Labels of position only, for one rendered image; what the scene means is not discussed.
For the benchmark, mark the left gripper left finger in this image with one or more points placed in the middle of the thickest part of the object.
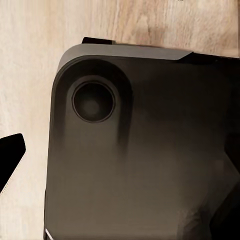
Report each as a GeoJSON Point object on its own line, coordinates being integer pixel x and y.
{"type": "Point", "coordinates": [12, 149]}

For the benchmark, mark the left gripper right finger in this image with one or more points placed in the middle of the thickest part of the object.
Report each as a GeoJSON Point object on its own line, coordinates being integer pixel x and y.
{"type": "Point", "coordinates": [232, 149]}

